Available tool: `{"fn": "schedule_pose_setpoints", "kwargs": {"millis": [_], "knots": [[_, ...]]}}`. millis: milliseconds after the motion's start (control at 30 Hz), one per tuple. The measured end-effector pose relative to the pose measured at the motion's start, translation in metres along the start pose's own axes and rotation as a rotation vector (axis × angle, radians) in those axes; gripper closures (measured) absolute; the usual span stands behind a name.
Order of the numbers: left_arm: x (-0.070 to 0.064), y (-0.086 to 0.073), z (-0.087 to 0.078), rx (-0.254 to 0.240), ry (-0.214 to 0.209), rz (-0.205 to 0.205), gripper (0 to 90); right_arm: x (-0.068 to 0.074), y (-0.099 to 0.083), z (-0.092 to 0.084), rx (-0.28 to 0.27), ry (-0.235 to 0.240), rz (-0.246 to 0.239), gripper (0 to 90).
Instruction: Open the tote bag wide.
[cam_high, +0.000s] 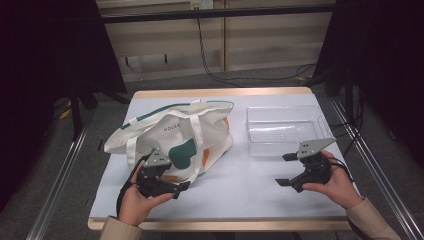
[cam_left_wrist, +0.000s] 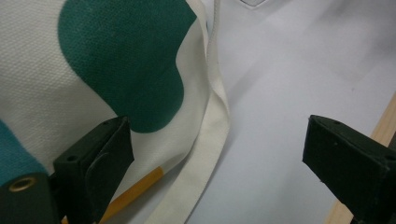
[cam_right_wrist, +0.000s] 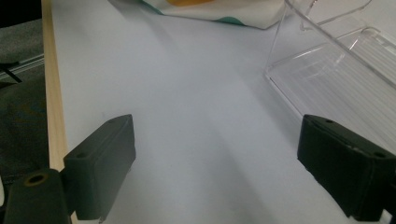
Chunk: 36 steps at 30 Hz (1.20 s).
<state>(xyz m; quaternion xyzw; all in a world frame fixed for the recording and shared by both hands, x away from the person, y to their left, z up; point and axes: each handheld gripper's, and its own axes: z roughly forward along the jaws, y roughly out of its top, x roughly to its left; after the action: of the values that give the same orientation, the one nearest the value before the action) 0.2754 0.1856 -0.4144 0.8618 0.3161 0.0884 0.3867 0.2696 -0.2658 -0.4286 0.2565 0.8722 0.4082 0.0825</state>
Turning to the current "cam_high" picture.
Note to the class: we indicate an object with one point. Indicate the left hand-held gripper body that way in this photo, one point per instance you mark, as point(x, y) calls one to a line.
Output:
point(154, 173)

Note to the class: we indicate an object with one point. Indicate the black horizontal bar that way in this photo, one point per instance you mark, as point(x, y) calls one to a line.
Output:
point(213, 14)

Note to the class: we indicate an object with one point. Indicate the black metal stand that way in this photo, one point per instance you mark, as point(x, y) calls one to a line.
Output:
point(349, 96)
point(75, 110)

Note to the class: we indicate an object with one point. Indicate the aluminium floor rail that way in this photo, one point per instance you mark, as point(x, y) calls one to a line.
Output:
point(376, 170)
point(56, 186)

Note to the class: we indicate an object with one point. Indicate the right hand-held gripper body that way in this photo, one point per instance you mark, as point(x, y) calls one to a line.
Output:
point(315, 168)

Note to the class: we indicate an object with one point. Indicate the person's left hand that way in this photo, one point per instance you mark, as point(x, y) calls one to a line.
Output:
point(135, 205)

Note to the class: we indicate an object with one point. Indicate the black curtain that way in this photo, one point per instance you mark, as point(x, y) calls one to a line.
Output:
point(43, 66)
point(383, 60)

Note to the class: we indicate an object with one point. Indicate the white wall outlet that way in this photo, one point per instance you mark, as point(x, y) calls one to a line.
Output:
point(201, 4)

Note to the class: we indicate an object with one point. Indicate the person's right hand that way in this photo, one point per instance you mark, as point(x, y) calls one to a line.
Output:
point(338, 186)

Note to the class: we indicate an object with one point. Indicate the white canvas tote bag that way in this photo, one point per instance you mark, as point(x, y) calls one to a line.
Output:
point(186, 133)

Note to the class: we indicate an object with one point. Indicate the clear plastic container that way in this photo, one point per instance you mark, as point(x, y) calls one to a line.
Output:
point(283, 131)

